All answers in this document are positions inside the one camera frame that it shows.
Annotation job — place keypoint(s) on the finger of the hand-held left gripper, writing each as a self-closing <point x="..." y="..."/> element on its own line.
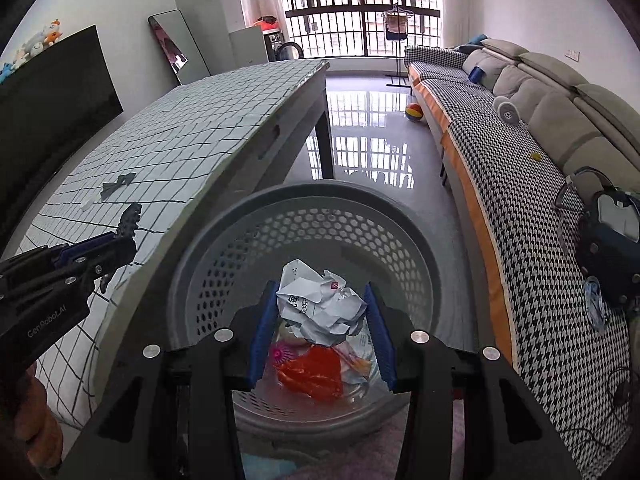
<point x="87" y="250"/>
<point x="110" y="262"/>

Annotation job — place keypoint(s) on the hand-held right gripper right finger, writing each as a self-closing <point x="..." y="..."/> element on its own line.
<point x="381" y="332"/>

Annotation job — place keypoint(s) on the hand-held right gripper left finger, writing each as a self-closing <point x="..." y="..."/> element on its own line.
<point x="262" y="332"/>

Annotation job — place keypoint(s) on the pink plastic shuttlecock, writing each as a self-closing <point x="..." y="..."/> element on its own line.
<point x="280" y="354"/>

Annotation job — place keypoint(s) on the white plastic wrapper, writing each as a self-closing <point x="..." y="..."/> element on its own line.
<point x="359" y="360"/>

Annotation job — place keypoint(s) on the black plastic scrap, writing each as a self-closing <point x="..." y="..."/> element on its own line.
<point x="129" y="220"/>

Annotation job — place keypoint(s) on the red plastic bag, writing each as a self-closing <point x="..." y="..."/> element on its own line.
<point x="310" y="372"/>

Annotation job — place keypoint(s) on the white printed paper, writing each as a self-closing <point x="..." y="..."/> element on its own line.
<point x="320" y="305"/>

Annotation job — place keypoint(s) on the grey perforated plastic basket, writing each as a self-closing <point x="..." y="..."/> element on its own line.
<point x="325" y="220"/>

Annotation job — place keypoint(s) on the person's left hand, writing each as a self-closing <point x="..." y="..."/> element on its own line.
<point x="35" y="425"/>

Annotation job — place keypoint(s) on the small white plastic piece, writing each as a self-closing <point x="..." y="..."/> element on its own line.
<point x="86" y="204"/>

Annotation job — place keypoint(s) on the small grey scrap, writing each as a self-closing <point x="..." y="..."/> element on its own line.
<point x="115" y="185"/>

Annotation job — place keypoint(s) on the black television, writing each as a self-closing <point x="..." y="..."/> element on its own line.
<point x="50" y="110"/>

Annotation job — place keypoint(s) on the grey table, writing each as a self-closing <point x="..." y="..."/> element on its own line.
<point x="280" y="150"/>

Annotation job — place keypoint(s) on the sofa with houndstooth cover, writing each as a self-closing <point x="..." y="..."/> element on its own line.
<point x="525" y="210"/>

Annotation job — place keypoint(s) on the blue plush toy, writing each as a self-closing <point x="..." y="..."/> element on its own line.
<point x="5" y="71"/>

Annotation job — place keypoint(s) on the white yellow plush toy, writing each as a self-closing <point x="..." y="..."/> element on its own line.
<point x="21" y="58"/>

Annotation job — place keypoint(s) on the blue white packet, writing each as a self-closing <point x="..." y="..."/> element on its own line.
<point x="596" y="302"/>

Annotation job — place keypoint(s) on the orange fox plush toy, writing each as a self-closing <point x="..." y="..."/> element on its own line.
<point x="54" y="30"/>

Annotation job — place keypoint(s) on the colourful ball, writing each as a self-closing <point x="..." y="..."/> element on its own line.
<point x="414" y="111"/>

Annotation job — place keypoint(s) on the dark blue headset device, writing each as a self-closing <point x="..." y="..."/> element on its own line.
<point x="605" y="245"/>

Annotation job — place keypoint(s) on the white cabinet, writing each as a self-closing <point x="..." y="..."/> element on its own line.
<point x="247" y="47"/>

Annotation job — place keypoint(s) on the silver appliance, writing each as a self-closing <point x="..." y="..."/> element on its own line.
<point x="272" y="42"/>

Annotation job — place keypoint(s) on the blue bottle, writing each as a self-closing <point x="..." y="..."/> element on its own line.
<point x="476" y="74"/>

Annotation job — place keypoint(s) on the black round fan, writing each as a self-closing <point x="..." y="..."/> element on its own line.
<point x="289" y="52"/>

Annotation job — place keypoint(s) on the orange bag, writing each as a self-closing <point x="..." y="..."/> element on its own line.
<point x="265" y="22"/>

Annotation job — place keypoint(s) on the grey sofa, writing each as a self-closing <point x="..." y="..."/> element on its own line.
<point x="550" y="100"/>

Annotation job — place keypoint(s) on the floor clothes stand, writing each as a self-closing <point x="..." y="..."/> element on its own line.
<point x="397" y="25"/>

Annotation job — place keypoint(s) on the black window grille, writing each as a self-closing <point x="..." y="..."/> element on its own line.
<point x="360" y="25"/>

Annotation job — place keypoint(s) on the blue pillow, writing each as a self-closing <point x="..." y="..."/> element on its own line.
<point x="477" y="39"/>

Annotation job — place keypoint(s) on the leaning wall mirror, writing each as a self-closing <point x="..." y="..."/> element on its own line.
<point x="180" y="45"/>

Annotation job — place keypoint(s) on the wall socket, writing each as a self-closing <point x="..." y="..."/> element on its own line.
<point x="573" y="53"/>

